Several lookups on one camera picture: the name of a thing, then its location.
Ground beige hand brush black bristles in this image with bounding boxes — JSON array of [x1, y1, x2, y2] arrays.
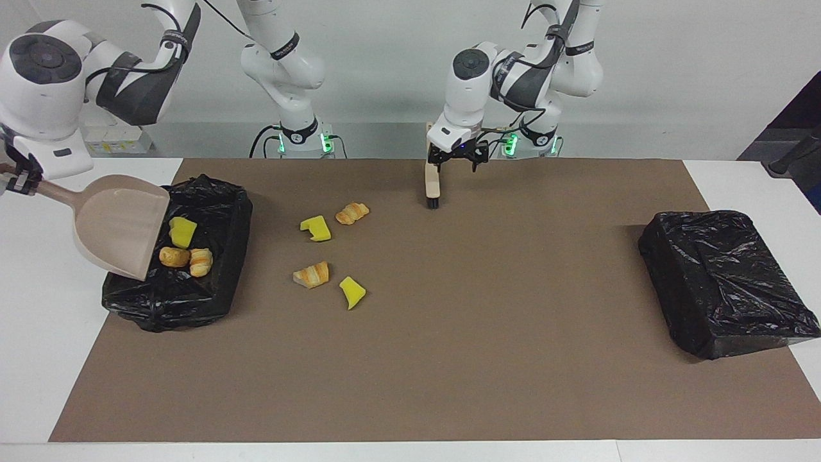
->
[[421, 122, 442, 210]]

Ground beige plastic dustpan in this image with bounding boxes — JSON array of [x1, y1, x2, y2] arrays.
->
[[26, 175, 171, 282]]

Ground orange striped toy croissant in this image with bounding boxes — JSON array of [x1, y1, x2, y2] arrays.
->
[[292, 261, 330, 289], [335, 202, 371, 226]]

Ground yellow sponge piece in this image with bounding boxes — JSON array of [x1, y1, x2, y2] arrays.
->
[[168, 216, 196, 250], [339, 277, 367, 311], [300, 216, 332, 243]]

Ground black bag lined bin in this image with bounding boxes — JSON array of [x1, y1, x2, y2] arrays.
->
[[638, 210, 821, 360], [101, 174, 253, 332]]

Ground brown table mat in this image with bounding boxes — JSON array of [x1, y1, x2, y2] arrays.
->
[[49, 158, 821, 442]]

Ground black stand pole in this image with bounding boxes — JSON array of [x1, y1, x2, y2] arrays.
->
[[761, 125, 821, 178]]

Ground white wall socket box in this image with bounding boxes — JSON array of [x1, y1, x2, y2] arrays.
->
[[85, 124, 155, 155]]

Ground black base power cable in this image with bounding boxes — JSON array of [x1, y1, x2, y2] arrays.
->
[[249, 124, 283, 159]]

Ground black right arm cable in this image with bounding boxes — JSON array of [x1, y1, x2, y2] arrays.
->
[[140, 0, 252, 71]]

